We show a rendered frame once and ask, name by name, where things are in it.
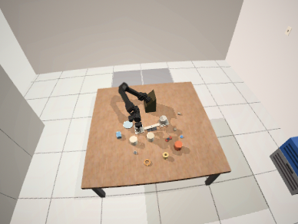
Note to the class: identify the white round dish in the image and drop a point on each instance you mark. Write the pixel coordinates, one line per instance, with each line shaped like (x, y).
(127, 124)

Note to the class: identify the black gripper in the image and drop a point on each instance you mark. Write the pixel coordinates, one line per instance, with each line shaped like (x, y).
(138, 124)

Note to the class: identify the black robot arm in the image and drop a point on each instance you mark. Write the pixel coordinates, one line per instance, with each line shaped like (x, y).
(135, 115)

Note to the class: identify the orange cylinder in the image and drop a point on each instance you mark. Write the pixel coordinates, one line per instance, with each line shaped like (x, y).
(178, 145)

